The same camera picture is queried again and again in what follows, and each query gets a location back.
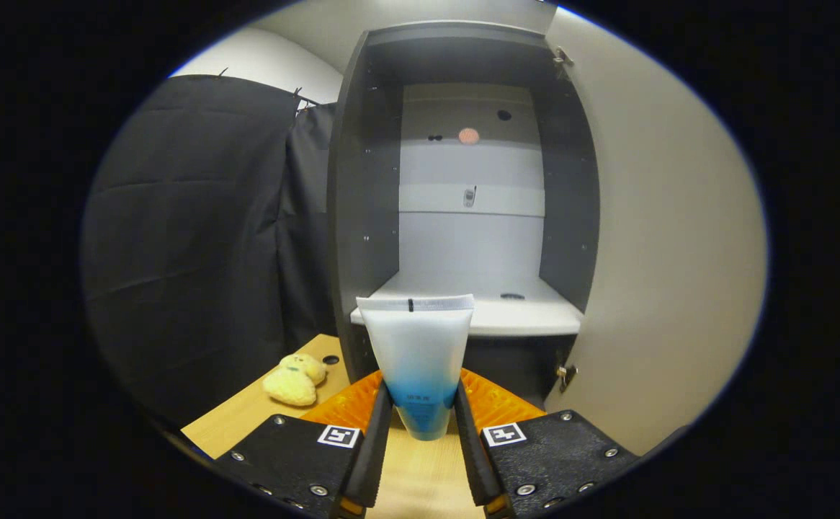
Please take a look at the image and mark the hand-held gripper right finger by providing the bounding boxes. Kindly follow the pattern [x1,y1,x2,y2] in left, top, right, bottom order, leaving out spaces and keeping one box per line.
[455,369,640,519]

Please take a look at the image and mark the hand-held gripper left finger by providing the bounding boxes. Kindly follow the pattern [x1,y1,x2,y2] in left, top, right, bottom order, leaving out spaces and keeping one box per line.
[215,371,396,519]

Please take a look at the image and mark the white blue squeeze tube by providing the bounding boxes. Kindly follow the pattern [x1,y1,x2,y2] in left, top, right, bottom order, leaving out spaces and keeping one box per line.
[356,293,475,441]

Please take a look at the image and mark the beige cabinet door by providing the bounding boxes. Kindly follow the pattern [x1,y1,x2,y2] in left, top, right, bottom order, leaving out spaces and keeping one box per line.
[542,6,768,456]

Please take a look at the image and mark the yellow plush toy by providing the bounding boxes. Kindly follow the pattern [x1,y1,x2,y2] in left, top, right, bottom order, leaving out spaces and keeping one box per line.
[262,352,328,407]

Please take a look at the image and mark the white cabinet shelf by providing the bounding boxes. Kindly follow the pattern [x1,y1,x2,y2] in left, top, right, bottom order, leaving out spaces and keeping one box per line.
[349,270,584,338]

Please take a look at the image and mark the dark grey cabinet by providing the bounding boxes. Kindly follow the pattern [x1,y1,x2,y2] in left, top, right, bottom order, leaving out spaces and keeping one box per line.
[326,20,601,412]

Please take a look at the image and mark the black backdrop cloth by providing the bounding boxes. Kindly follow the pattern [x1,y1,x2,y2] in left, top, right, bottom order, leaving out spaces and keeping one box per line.
[80,74,338,430]

